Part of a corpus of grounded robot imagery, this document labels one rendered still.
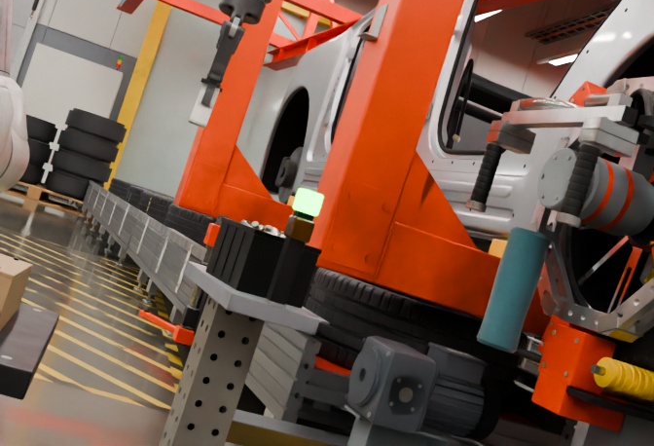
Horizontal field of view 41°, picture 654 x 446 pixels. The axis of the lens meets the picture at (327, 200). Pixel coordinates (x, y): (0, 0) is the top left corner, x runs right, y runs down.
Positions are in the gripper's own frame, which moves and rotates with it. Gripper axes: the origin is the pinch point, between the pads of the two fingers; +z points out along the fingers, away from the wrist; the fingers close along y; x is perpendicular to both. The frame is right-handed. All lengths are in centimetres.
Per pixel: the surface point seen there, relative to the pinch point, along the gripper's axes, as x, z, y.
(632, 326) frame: 91, 9, -7
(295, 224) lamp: 21.8, 13.2, -2.8
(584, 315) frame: 87, 9, -18
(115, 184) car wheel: -47, -8, -715
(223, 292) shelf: 14.7, 28.6, -8.1
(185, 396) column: 17, 51, -26
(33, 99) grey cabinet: -209, -92, -1099
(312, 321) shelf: 31.0, 28.1, -5.2
